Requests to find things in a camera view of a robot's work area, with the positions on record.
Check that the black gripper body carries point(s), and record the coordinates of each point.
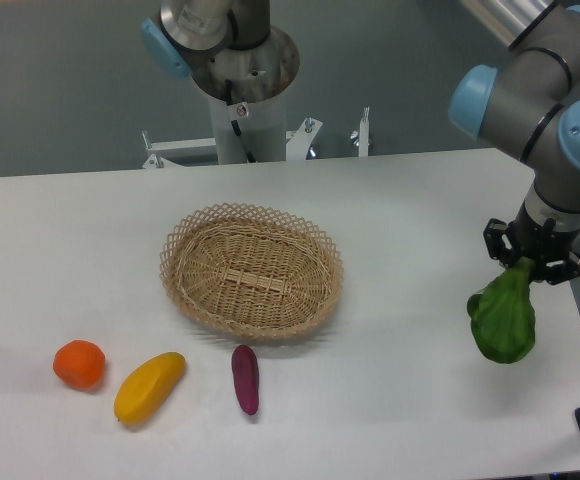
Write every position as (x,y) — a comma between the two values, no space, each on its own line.
(537,241)

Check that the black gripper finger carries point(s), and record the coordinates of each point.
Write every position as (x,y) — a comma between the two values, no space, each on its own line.
(558,270)
(501,242)

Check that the green bok choy vegetable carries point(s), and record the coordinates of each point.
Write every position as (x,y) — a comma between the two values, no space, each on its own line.
(502,318)

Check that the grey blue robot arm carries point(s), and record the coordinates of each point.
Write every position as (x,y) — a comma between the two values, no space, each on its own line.
(519,110)

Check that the woven wicker basket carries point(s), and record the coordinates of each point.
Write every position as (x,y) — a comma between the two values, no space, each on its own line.
(252,272)

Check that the purple sweet potato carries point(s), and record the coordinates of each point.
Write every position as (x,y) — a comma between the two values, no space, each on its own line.
(245,372)

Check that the yellow mango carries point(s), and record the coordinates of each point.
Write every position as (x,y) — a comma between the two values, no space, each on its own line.
(144,391)

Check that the orange fruit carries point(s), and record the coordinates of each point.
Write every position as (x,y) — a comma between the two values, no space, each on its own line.
(80,364)

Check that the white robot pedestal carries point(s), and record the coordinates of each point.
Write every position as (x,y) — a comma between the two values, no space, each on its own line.
(250,86)

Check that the white metal frame bracket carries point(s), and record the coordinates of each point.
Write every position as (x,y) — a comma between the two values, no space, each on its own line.
(238,145)

